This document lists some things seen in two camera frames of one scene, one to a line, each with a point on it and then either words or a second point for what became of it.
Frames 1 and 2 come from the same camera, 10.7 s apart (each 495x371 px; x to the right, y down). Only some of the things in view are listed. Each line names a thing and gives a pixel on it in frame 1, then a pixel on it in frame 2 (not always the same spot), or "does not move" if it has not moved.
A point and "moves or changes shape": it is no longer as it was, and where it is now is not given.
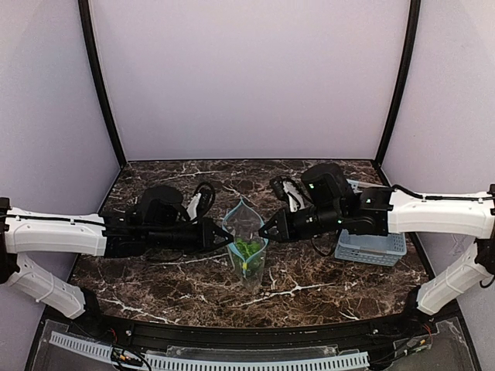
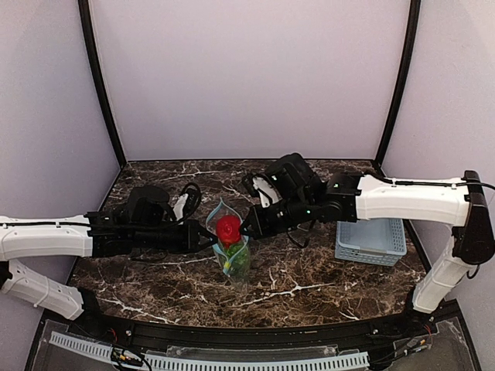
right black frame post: x=414 y=11 does not move
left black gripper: x=205 y=235 → x=193 y=236
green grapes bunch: x=247 y=248 → x=237 y=259
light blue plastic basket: x=384 y=250 does not move
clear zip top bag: x=247 y=253 moves or changes shape
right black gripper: x=286 y=226 → x=257 y=221
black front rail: x=193 y=334 does not move
